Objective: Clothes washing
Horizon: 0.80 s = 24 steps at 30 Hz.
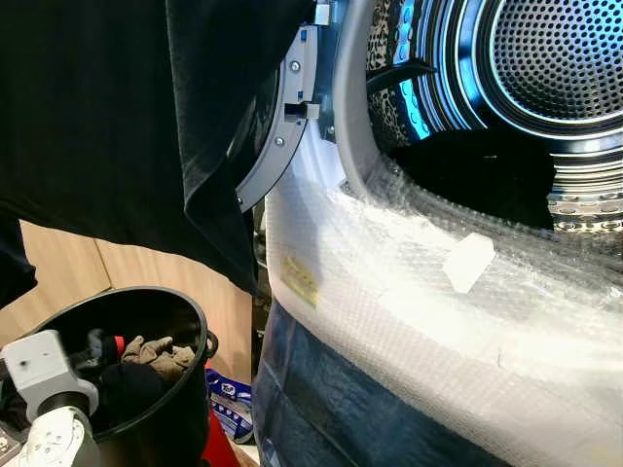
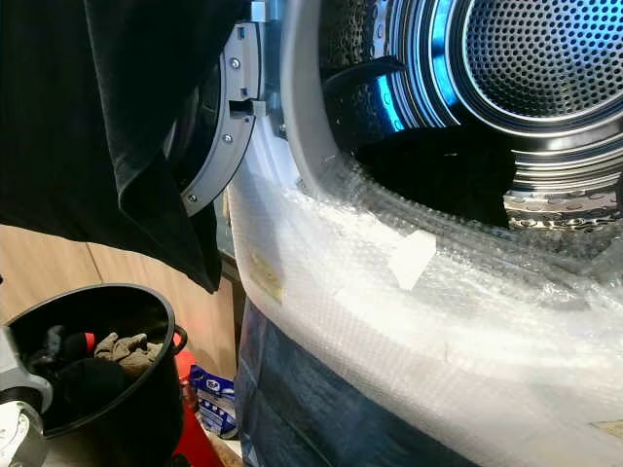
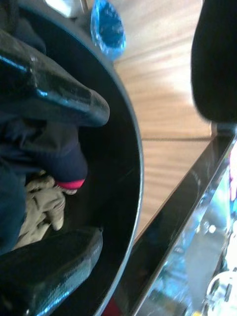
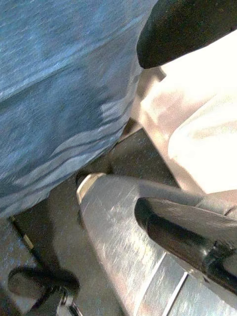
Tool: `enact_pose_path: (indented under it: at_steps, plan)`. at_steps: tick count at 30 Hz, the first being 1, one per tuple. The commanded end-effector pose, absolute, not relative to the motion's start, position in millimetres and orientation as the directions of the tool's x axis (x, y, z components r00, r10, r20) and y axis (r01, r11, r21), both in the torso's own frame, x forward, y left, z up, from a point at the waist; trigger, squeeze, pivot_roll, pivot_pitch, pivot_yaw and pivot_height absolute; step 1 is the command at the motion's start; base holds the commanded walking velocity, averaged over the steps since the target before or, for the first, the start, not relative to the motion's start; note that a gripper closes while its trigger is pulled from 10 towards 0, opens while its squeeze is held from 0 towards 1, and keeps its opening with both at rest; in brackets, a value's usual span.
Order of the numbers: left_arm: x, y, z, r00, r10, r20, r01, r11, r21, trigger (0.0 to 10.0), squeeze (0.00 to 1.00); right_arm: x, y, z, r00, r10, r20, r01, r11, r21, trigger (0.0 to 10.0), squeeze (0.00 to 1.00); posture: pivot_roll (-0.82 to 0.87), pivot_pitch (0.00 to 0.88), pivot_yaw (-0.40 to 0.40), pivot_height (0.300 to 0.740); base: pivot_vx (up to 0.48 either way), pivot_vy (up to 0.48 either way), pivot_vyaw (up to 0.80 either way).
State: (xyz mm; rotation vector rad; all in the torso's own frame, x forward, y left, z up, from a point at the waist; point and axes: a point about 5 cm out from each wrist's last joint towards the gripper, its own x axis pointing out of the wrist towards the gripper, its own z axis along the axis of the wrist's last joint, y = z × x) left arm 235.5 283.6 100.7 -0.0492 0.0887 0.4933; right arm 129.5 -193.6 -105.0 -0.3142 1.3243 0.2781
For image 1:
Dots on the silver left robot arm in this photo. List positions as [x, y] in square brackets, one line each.
[58, 443]

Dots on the black garment inside drum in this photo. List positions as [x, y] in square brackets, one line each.
[477, 180]

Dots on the white tape piece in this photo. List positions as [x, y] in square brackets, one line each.
[467, 263]

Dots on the perforated steel washer drum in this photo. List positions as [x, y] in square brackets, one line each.
[555, 58]

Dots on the clear bubble wrap sheet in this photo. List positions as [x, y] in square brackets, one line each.
[438, 331]

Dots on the black drum paddle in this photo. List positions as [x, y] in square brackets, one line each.
[399, 76]

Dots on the grey rubber door gasket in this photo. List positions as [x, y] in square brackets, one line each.
[352, 97]

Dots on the yellow warning sticker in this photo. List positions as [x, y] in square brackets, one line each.
[300, 279]

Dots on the grey round washer door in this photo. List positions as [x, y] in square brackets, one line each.
[275, 136]

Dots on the blue and white package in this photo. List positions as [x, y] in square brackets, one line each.
[232, 404]

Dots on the red cloth item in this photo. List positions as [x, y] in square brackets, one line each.
[219, 448]

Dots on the tan crumpled garment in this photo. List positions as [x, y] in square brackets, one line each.
[161, 358]

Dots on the black plastic bucket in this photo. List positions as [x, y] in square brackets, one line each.
[165, 428]

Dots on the black garment with red trim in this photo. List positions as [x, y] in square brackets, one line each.
[119, 343]

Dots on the black crumpled garment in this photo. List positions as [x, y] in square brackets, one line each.
[127, 389]

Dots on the grey crumpled garment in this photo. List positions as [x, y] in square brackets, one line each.
[97, 347]

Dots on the large black hanging garment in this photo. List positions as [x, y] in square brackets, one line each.
[97, 97]

